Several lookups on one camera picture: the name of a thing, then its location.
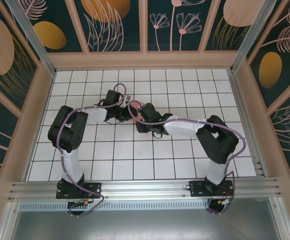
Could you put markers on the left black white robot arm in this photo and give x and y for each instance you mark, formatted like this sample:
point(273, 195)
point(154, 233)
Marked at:
point(69, 135)

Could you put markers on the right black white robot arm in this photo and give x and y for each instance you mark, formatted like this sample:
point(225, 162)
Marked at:
point(217, 145)

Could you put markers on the grey metal sheet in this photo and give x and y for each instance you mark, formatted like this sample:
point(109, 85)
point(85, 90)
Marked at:
point(144, 225)

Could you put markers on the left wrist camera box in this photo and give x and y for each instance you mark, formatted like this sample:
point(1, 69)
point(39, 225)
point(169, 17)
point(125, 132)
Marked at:
point(128, 98)

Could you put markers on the long aluminium mounting rail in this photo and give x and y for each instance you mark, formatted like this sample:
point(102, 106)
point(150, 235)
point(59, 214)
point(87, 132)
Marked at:
point(144, 188)

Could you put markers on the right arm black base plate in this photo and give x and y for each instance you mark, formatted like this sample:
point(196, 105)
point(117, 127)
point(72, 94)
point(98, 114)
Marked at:
point(197, 188)

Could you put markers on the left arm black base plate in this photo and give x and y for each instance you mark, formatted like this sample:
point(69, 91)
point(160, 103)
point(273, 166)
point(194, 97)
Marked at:
point(94, 190)

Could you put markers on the aluminium side rail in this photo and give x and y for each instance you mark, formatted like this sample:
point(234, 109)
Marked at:
point(245, 120)

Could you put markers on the aluminium frame post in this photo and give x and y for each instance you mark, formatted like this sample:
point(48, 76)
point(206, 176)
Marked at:
point(250, 37)
point(34, 42)

